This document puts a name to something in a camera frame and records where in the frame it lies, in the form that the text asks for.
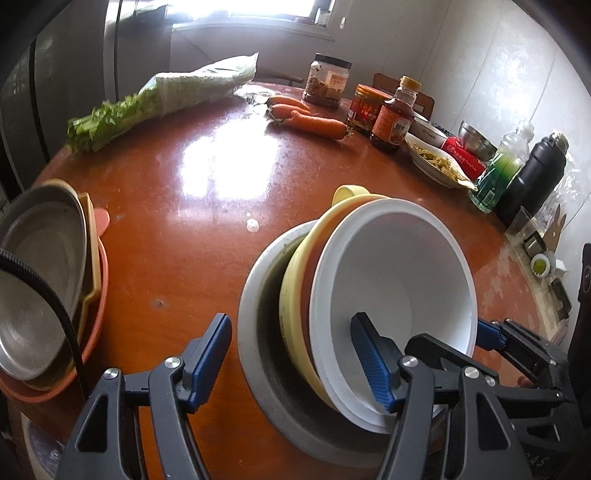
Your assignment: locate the glass cup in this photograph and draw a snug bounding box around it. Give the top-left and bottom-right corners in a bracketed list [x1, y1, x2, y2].
[505, 206, 541, 245]

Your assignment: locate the small white green-centred gadget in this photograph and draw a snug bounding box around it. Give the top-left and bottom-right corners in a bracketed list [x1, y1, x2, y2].
[530, 251, 557, 279]

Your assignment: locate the carrot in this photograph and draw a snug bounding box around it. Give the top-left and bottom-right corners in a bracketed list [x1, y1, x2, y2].
[267, 95, 311, 112]
[268, 104, 305, 123]
[284, 111, 348, 139]

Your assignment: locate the window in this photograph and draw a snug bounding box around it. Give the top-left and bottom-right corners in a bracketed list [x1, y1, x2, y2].
[161, 0, 338, 42]

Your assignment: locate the small white printed bowl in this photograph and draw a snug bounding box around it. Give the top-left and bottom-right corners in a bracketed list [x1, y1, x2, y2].
[411, 115, 446, 148]

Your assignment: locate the small steel bowl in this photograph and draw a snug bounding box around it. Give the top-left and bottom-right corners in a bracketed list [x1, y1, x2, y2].
[458, 121, 499, 161]

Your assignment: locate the celery in plastic bag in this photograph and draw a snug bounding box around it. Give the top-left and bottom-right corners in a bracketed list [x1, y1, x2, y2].
[66, 52, 260, 153]

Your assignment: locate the sauce bottle orange cap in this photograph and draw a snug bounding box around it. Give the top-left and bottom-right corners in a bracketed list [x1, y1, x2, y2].
[369, 76, 422, 154]

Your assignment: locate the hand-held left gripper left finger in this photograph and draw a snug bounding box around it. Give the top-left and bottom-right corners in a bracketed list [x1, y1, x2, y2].
[55, 313, 233, 480]

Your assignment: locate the yellow shell-shaped plate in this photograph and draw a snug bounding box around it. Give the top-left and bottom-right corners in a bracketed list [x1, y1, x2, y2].
[23, 178, 102, 392]

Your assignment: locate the round metal plate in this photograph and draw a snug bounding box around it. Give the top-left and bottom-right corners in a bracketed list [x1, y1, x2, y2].
[0, 185, 88, 381]

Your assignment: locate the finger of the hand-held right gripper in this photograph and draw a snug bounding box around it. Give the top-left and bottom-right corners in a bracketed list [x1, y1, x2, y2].
[477, 318, 561, 384]
[405, 333, 566, 407]

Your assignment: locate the clear jar black lid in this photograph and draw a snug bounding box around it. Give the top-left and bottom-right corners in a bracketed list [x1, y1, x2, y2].
[302, 53, 352, 109]

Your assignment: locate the stainless steel bowl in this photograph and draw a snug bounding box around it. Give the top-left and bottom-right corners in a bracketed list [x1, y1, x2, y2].
[237, 219, 446, 469]

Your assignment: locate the white bowl red outside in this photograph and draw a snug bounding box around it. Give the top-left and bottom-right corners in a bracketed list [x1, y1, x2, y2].
[308, 198, 478, 435]

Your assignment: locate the black thermos flask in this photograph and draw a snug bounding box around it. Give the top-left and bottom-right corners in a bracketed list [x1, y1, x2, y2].
[494, 131, 568, 227]

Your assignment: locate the red tissue pack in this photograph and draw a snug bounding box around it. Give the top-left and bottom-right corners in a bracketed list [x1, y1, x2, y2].
[441, 137, 497, 183]

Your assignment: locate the red sauce jar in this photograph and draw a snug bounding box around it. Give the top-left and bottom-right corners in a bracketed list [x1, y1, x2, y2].
[346, 84, 393, 136]

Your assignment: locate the white dish with food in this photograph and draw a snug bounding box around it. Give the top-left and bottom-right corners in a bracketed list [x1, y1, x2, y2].
[404, 134, 476, 189]

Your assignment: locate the green drink bottle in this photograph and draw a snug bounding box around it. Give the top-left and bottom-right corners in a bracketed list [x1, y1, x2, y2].
[468, 124, 535, 214]

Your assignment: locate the grey refrigerator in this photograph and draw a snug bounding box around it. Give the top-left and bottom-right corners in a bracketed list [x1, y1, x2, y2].
[0, 0, 171, 190]

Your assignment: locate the wooden chair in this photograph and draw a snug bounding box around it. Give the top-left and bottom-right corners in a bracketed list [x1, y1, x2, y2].
[372, 72, 435, 118]
[254, 67, 303, 86]

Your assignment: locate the black cable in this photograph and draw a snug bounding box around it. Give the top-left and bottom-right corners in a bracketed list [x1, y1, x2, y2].
[0, 247, 89, 402]

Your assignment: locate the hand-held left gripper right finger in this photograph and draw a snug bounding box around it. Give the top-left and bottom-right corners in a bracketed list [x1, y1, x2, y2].
[349, 312, 539, 480]

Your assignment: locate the pink plate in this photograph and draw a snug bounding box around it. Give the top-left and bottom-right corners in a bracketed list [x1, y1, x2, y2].
[0, 208, 112, 406]

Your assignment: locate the yellow bowl with handle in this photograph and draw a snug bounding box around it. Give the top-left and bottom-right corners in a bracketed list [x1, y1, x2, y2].
[278, 185, 398, 409]

